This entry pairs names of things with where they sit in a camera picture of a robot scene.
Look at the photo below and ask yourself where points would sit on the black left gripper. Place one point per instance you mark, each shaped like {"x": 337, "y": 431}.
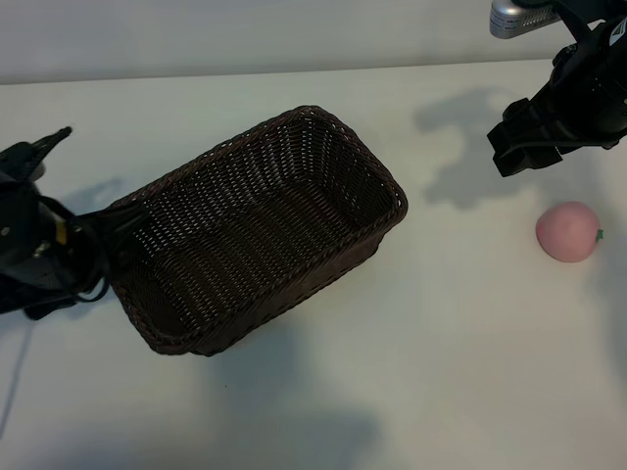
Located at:
{"x": 90, "y": 240}

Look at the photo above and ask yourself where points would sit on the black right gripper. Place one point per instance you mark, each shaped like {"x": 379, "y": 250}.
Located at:
{"x": 588, "y": 93}

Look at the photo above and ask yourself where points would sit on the pink peach with green leaf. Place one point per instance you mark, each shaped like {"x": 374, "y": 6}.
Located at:
{"x": 565, "y": 232}

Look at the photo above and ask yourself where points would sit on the dark brown wicker basket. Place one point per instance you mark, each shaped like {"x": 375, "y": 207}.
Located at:
{"x": 255, "y": 220}

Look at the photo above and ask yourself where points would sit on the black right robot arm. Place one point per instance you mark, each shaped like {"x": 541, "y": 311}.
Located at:
{"x": 614, "y": 19}

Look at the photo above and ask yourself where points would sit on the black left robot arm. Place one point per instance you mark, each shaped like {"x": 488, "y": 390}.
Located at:
{"x": 24, "y": 245}

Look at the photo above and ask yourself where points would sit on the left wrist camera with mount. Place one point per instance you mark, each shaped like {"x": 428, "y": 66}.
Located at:
{"x": 27, "y": 152}

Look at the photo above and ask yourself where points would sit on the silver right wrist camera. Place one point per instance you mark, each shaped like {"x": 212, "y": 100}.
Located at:
{"x": 512, "y": 17}

